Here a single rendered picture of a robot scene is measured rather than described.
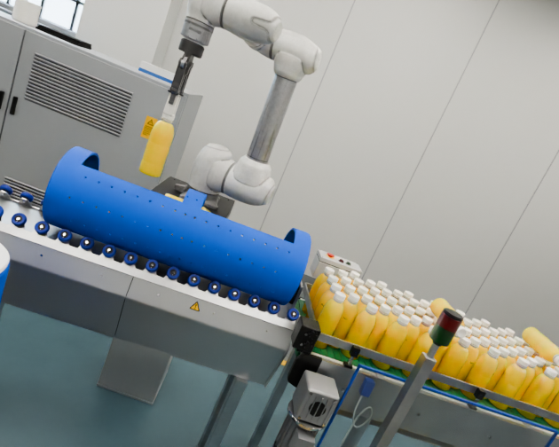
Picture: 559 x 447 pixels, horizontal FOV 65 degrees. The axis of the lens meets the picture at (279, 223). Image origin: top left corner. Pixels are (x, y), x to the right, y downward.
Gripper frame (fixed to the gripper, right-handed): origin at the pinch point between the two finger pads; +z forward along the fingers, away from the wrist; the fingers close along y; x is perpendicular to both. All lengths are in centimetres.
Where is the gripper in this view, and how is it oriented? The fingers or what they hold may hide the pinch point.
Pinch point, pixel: (171, 105)
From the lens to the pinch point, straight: 150.2
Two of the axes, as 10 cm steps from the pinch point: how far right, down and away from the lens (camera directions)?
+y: 0.5, 2.6, -9.6
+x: 9.2, 3.6, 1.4
